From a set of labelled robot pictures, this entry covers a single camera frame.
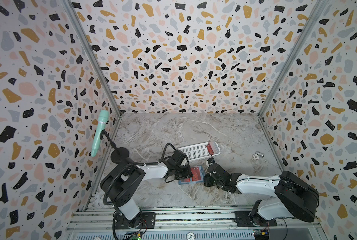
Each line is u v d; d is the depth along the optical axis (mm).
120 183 449
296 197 435
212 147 971
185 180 858
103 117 741
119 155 950
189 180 872
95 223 734
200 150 1002
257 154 993
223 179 672
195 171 898
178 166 763
